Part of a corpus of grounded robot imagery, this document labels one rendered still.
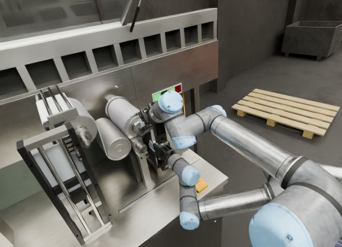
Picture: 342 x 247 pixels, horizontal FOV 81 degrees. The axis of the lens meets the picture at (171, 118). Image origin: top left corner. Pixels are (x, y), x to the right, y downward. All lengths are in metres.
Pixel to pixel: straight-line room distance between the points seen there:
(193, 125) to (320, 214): 0.39
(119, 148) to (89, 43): 0.55
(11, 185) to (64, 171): 0.57
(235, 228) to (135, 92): 1.44
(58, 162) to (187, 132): 0.46
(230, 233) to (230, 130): 1.47
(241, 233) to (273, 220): 1.61
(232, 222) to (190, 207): 1.24
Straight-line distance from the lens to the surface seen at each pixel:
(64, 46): 1.13
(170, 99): 0.63
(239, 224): 2.08
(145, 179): 1.13
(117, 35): 1.20
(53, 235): 1.19
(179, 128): 0.64
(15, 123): 1.20
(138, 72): 1.27
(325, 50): 6.11
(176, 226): 1.15
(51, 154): 0.80
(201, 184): 1.10
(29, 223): 1.30
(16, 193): 1.41
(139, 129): 0.96
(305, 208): 0.47
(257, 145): 0.60
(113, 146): 0.98
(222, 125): 0.66
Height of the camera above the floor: 1.77
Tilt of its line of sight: 32 degrees down
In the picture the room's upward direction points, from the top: 7 degrees counter-clockwise
